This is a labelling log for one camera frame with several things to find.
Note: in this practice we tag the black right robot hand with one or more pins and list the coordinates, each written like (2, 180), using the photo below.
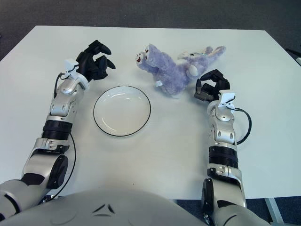
(216, 87)

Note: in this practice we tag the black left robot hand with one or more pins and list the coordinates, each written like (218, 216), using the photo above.
(91, 66)

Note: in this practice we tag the purple plush bunny doll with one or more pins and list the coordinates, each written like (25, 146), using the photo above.
(169, 73)

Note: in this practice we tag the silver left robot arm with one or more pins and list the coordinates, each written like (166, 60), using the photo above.
(63, 103)

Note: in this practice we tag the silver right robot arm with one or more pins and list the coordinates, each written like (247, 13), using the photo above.
(224, 136)

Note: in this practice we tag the white plate with black rim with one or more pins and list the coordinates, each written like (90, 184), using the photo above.
(122, 113)

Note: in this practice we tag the black furniture foot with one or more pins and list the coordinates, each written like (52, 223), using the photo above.
(294, 52)

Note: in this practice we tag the white furniture edge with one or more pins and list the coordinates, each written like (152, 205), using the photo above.
(299, 61)

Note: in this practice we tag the grey table leg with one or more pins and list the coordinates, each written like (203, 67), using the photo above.
(276, 209)

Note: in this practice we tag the grey robot torso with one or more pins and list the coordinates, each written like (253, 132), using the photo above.
(105, 212)

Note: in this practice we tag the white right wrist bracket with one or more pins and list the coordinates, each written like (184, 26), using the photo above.
(227, 99)

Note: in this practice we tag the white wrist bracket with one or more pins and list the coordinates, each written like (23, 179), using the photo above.
(70, 64)
(227, 99)

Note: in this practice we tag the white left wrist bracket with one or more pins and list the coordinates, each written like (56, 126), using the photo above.
(70, 64)

